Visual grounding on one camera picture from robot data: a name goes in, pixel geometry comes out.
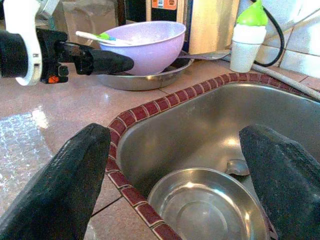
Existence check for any white bottle green cap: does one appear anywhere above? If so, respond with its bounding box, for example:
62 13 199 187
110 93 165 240
229 0 268 74

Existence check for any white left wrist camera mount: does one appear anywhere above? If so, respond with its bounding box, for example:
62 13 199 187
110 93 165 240
2 0 44 87

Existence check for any steel spoon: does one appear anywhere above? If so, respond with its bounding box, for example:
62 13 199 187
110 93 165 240
225 159 251 177

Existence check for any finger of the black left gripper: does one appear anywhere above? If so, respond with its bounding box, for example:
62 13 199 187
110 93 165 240
59 41 135 76

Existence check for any beige water ionizer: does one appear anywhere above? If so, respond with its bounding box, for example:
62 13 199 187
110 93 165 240
146 0 241 56

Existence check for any white green spatula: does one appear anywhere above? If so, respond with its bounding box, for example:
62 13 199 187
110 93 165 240
75 30 133 46

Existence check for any purple plastic bowl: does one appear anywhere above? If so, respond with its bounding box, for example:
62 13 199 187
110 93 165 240
99 20 187 76

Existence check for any stainless steel sink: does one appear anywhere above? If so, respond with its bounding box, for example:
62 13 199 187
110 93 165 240
116 82 320 240

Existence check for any black wall cable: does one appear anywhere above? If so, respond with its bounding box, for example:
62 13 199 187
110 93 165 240
254 4 286 68

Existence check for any round steel bowl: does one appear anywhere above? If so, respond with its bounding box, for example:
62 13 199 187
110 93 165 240
147 167 270 240

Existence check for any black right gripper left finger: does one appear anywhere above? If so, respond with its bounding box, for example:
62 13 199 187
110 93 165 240
0 122 112 240

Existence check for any shallow steel pan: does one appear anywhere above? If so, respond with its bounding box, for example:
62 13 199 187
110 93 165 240
93 57 195 91

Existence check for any flat steel utensil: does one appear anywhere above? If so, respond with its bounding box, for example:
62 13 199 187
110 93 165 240
177 49 232 62

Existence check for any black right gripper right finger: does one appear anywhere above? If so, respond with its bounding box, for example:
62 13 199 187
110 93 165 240
238 124 320 240

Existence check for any white hose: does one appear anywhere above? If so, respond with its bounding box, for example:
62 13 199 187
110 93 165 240
222 56 320 102

